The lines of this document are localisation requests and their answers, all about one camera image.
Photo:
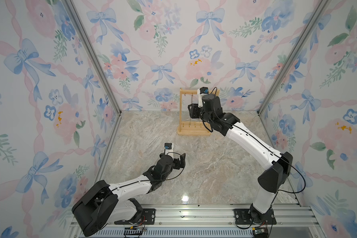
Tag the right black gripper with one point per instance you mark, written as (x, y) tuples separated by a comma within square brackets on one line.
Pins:
[(193, 111)]

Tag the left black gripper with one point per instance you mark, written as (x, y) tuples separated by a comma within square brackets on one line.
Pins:
[(177, 165)]

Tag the wooden jewelry display stand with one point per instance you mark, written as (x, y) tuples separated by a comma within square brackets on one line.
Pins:
[(190, 128)]

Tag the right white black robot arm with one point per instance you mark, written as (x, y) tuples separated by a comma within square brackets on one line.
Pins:
[(277, 166)]

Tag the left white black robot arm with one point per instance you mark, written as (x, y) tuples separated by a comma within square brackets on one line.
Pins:
[(107, 203)]

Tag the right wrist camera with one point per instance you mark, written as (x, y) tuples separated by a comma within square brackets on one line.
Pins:
[(200, 93)]

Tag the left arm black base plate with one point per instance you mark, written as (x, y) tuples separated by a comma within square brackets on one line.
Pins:
[(146, 217)]

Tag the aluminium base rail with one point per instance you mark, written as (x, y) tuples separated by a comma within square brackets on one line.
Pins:
[(219, 221)]

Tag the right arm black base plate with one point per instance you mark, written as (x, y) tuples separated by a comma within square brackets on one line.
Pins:
[(253, 217)]

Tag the left aluminium corner post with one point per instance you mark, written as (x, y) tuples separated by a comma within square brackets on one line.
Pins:
[(73, 14)]

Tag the aluminium corner post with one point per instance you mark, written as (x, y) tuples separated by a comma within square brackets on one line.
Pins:
[(73, 14), (315, 17)]

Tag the right aluminium corner post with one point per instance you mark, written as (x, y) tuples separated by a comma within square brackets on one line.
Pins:
[(315, 17)]

